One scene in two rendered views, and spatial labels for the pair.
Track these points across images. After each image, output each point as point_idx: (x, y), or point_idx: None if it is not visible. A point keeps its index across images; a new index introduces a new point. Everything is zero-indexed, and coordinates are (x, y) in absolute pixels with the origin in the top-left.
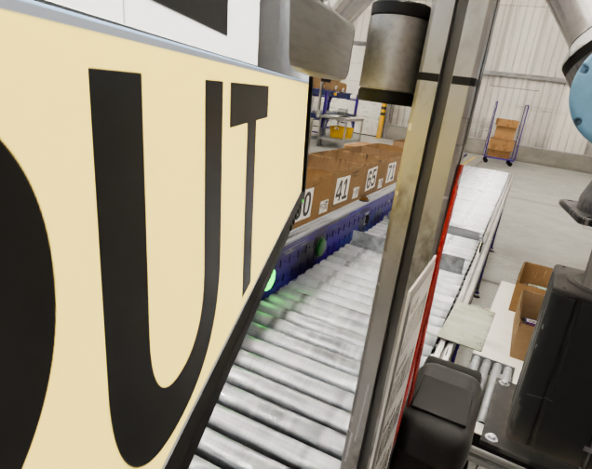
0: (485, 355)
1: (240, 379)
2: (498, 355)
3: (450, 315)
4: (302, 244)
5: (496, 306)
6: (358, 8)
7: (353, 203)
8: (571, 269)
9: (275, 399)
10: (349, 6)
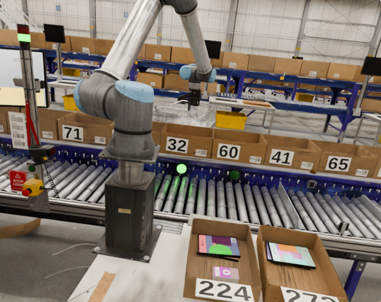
0: (185, 226)
1: None
2: (188, 230)
3: (218, 217)
4: (214, 166)
5: (255, 236)
6: (198, 65)
7: (298, 169)
8: (150, 174)
9: None
10: (196, 65)
